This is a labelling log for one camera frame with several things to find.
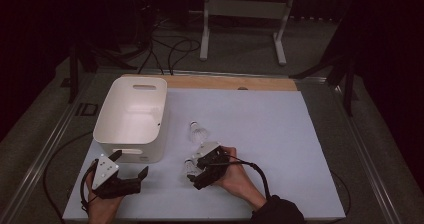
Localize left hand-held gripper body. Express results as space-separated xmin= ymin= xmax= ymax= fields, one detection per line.
xmin=91 ymin=153 xmax=142 ymax=200

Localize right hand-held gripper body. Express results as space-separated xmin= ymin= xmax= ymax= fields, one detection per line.
xmin=192 ymin=141 xmax=232 ymax=191

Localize white plastic bin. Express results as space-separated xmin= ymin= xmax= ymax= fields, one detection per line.
xmin=92 ymin=76 xmax=169 ymax=164

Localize person's left hand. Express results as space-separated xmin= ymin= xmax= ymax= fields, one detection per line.
xmin=85 ymin=170 xmax=124 ymax=224

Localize person's right hand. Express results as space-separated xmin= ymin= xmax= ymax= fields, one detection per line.
xmin=214 ymin=146 xmax=268 ymax=212

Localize black floor plate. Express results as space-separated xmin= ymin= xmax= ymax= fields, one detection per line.
xmin=74 ymin=102 xmax=100 ymax=117

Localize white table sheet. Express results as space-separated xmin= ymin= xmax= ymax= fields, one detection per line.
xmin=62 ymin=87 xmax=347 ymax=222

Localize black tripod stand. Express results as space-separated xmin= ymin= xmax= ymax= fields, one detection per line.
xmin=68 ymin=43 xmax=138 ymax=104
xmin=289 ymin=3 xmax=360 ymax=118

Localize white metal stand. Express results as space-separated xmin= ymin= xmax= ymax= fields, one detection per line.
xmin=188 ymin=0 xmax=298 ymax=67

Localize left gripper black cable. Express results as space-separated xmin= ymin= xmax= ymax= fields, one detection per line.
xmin=42 ymin=130 xmax=99 ymax=223

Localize black floor cables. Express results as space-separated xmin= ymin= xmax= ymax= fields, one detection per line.
xmin=136 ymin=17 xmax=202 ymax=76

